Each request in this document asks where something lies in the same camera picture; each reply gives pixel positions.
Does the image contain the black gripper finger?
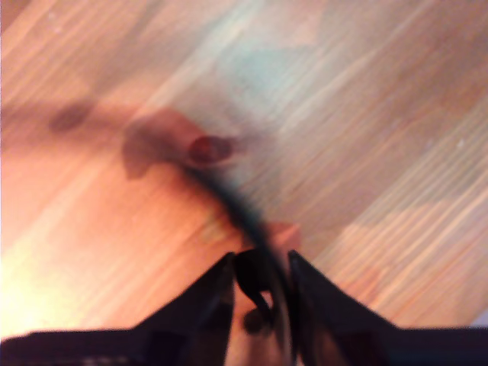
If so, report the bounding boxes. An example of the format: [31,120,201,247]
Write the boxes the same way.
[289,250,397,366]
[133,252,236,366]

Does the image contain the black sunglasses blue mirrored lenses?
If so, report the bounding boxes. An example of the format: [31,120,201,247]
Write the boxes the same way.
[121,108,306,366]

